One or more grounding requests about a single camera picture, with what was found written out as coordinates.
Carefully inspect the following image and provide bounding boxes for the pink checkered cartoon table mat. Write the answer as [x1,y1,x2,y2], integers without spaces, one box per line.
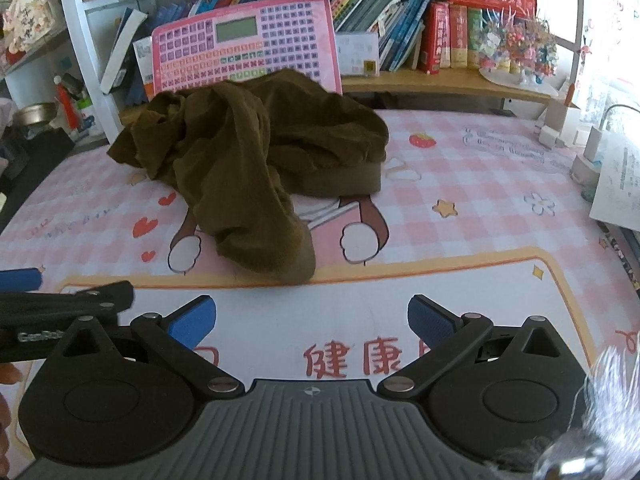
[1,110,639,382]

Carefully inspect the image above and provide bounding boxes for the pink toy keyboard tablet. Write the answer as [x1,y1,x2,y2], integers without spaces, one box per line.
[152,0,342,94]

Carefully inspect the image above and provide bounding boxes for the white wooden bookshelf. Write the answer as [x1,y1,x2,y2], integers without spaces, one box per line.
[62,0,554,140]

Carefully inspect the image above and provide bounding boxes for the brown corduroy garment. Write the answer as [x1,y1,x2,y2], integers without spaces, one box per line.
[108,68,390,284]

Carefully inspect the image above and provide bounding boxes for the red upright dictionary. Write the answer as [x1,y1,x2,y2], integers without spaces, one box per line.
[418,2,448,75]

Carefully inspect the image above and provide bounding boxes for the white charger plug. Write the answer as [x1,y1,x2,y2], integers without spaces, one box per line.
[538,125,566,150]

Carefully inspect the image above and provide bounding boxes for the white box with yellow label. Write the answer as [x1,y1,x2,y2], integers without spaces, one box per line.
[335,32,380,77]

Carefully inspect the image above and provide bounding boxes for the colourful paper flower ornament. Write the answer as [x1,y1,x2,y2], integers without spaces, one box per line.
[478,14,558,84]

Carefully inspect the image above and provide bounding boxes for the metal bowl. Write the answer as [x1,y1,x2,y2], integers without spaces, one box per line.
[12,102,58,127]

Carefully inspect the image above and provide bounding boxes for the stack of books and papers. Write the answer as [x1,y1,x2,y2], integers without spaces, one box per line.
[585,128,639,295]

